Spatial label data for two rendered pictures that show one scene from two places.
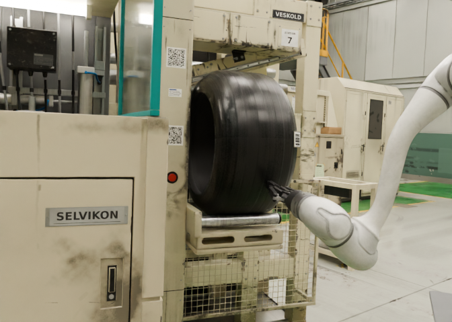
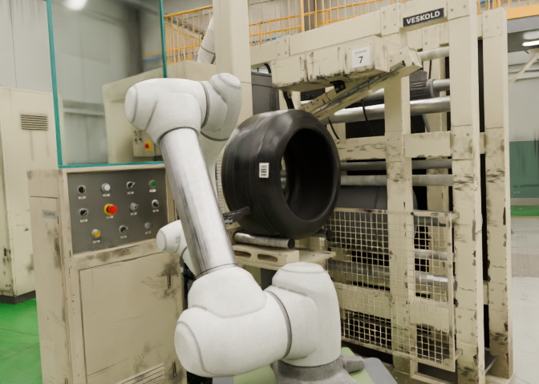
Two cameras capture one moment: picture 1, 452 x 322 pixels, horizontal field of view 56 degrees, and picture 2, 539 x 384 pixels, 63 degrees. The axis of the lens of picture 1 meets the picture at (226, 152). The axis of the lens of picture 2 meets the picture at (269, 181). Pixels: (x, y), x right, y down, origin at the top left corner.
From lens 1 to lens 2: 2.03 m
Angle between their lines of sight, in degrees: 63
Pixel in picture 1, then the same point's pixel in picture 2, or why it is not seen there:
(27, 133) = (38, 179)
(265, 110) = (241, 147)
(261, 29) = (332, 58)
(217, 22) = (296, 65)
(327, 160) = not seen: outside the picture
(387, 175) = not seen: hidden behind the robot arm
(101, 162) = (50, 190)
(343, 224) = (160, 239)
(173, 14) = not seen: hidden behind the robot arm
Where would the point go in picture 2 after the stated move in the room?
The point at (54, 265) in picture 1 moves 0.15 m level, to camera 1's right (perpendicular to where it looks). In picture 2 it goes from (46, 234) to (46, 239)
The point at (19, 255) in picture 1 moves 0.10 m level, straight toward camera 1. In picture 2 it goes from (40, 228) to (16, 232)
